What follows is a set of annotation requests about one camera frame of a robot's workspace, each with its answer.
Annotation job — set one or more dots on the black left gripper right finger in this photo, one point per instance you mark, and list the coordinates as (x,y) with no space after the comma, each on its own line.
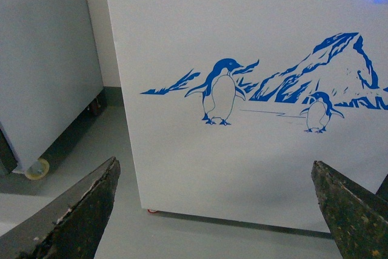
(356,217)

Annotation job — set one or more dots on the white blue chest freezer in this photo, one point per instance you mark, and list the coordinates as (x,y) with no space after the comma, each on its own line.
(229,102)

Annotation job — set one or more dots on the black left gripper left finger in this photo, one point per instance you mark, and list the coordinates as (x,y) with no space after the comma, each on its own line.
(72,225)

